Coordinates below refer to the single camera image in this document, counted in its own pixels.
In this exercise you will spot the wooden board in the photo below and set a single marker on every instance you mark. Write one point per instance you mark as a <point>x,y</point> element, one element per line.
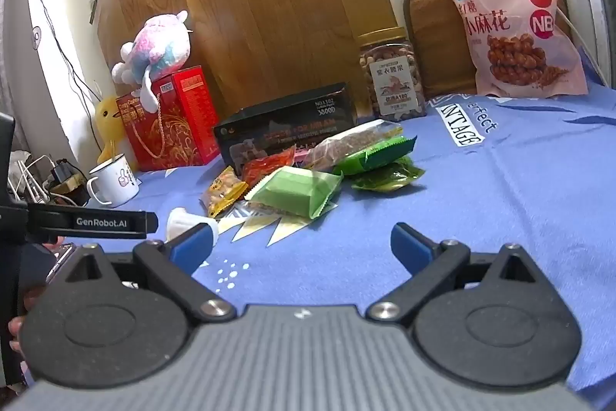
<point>288,6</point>

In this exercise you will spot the white enamel mug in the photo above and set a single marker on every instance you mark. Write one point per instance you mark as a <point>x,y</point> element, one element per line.
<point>115,180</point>

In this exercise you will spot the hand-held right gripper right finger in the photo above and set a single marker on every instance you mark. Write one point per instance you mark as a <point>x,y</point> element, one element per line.
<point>409,247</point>

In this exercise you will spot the yellow plush toy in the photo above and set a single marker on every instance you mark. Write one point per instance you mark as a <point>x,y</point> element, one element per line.
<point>109,124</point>

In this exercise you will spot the white jelly cup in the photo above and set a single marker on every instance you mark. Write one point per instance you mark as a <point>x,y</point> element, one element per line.
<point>185,223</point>

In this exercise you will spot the light green snack packet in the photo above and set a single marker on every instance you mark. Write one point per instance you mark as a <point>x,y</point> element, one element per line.
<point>293,192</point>

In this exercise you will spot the pink and blue plush toy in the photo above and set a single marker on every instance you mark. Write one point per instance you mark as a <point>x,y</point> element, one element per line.
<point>156,45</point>

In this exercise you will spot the person's left hand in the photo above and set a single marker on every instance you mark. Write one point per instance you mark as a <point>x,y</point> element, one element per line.
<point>17,334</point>

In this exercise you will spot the blue printed blanket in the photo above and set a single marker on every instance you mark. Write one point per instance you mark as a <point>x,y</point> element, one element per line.
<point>481,199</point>

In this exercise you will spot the clear bag of brown snacks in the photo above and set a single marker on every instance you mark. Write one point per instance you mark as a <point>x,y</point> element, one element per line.
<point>346,144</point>

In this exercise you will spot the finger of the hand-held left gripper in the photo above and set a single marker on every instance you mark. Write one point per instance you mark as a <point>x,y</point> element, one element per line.
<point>96,222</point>

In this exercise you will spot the glossy green pouch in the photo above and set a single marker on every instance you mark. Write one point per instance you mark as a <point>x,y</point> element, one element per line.
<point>390,177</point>

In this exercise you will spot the red snack packet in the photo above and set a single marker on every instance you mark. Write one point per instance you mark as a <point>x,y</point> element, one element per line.
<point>267,168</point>

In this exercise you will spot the red gift box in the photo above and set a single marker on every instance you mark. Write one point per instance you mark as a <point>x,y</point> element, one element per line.
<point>183,127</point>

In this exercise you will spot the clear suction hook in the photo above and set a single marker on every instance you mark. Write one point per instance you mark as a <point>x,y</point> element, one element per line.
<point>36,39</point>

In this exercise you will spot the clear jar of nuts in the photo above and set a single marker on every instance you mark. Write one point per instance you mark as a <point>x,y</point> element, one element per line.
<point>392,74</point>

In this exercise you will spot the orange snack packet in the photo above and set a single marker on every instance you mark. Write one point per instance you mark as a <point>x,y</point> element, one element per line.
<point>222,192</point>

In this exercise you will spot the black tape strip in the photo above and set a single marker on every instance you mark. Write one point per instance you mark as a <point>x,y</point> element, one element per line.
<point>94,6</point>

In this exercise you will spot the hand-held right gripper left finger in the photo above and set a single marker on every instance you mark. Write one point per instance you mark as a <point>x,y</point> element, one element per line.
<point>190,247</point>

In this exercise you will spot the large pink snack bag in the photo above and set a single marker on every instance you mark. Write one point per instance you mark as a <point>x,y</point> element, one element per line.
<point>510,26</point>

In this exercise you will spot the brown woven mat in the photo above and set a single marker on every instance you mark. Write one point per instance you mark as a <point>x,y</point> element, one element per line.
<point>433,45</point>

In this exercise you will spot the black charger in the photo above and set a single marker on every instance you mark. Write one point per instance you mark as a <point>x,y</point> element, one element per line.
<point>65,172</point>

